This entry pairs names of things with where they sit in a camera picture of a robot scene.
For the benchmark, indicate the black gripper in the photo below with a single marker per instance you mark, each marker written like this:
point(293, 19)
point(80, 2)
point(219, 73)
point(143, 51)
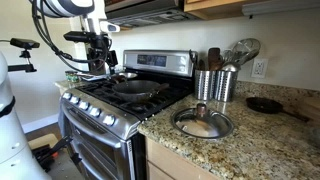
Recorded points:
point(98, 51)

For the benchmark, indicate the steel lid with wooden knob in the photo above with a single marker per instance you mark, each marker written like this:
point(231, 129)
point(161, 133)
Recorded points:
point(202, 122)

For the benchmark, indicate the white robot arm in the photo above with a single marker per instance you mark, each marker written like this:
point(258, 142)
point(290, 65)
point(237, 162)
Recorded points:
point(91, 11)

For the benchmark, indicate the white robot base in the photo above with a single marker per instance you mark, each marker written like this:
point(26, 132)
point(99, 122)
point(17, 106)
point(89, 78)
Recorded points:
point(16, 159)

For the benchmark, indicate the dark frying pan on stove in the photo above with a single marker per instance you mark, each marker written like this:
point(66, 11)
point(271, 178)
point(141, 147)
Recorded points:
point(138, 90)

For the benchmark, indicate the stainless steel skillet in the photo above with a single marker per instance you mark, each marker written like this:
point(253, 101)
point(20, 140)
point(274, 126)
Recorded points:
point(123, 76)

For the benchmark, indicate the small green jars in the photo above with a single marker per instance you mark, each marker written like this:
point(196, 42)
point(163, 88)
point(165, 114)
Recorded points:
point(72, 76)

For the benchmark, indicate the range hood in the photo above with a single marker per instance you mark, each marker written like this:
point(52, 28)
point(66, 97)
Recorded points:
point(139, 13)

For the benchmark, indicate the stainless steel gas stove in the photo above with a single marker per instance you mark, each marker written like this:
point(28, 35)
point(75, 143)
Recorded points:
point(106, 144)

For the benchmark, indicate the left perforated steel utensil holder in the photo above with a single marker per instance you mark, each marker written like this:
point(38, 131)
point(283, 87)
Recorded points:
point(204, 84)

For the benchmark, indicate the perforated steel utensil holder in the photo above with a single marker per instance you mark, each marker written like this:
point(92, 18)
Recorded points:
point(225, 85)
point(204, 84)

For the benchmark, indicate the wooden spatula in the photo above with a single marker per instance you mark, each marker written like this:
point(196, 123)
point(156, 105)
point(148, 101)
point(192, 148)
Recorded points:
point(215, 63)

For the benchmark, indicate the right perforated steel utensil holder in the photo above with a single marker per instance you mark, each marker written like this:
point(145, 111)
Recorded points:
point(225, 85)

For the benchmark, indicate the metal whisk utensils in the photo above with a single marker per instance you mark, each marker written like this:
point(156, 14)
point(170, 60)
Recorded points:
point(242, 52)

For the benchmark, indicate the small black cast iron skillet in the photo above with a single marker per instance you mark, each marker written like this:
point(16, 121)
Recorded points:
point(269, 106)

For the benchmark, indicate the black camera on stand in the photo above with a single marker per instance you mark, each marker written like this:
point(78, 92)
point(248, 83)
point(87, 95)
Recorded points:
point(26, 46)

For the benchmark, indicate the white wall outlet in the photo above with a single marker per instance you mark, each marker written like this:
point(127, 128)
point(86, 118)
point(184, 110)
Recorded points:
point(259, 68)

